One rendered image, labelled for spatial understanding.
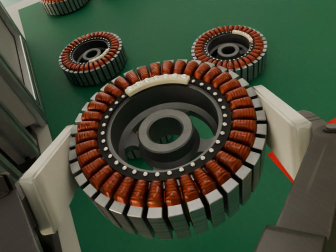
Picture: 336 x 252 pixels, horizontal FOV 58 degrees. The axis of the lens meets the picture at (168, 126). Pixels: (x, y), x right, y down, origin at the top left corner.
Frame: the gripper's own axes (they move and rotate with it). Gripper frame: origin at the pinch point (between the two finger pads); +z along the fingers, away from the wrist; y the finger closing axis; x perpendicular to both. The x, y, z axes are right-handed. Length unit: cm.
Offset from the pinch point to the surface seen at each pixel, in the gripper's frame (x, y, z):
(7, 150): -4.6, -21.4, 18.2
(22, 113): -1.6, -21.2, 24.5
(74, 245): -14.8, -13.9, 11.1
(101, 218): -13.4, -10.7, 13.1
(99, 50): 3.6, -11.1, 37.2
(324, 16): 1.0, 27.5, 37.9
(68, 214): -12.8, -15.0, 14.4
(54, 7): 14, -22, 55
